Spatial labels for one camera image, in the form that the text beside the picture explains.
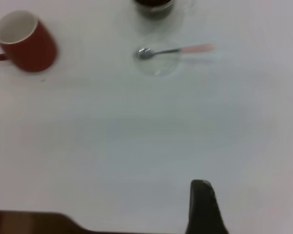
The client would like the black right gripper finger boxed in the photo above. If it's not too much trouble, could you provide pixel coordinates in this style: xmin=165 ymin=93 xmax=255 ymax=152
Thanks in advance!
xmin=184 ymin=179 xmax=230 ymax=234

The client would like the pink-handled metal spoon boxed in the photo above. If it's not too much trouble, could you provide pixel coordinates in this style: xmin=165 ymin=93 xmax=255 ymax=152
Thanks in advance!
xmin=136 ymin=43 xmax=215 ymax=60

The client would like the red ceramic mug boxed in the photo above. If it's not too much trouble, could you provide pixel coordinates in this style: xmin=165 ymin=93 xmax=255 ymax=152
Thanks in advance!
xmin=0 ymin=10 xmax=59 ymax=73

